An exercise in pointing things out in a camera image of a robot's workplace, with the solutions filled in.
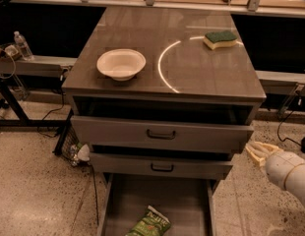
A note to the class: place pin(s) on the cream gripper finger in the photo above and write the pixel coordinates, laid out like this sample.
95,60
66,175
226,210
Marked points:
256,149

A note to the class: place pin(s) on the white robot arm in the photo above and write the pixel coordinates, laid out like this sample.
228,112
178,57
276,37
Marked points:
284,169

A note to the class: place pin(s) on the middle grey drawer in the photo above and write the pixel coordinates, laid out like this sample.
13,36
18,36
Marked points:
141,165

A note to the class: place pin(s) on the black top drawer handle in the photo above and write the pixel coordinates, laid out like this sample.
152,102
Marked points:
160,136

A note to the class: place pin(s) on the bottom open grey drawer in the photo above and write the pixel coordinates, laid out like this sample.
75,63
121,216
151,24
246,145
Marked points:
187,203

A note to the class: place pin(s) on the black wire waste basket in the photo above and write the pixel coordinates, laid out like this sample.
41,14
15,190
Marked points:
73,150

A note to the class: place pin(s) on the black middle drawer handle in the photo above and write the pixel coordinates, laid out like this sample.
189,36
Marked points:
162,168

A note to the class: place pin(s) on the grey drawer cabinet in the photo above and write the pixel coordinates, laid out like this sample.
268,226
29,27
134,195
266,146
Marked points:
183,80

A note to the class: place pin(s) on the white paper bowl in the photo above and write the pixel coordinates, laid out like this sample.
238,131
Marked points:
121,64

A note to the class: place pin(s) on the clear plastic water bottle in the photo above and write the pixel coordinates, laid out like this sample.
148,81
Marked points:
23,46

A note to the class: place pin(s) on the black metal side table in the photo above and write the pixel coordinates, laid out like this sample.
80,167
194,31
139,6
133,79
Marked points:
42,72

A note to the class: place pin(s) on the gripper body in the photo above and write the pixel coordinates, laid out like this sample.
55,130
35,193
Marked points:
279,166

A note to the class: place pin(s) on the green jalapeno chip bag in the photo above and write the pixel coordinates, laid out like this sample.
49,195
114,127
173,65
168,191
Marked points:
153,223

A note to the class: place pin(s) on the black drawer handle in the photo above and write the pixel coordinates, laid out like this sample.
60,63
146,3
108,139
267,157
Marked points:
160,136
162,168

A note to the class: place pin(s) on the top grey drawer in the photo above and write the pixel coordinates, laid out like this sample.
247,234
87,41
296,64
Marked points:
189,136

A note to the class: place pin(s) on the green and yellow sponge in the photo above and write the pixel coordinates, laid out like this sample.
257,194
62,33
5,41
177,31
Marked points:
219,39

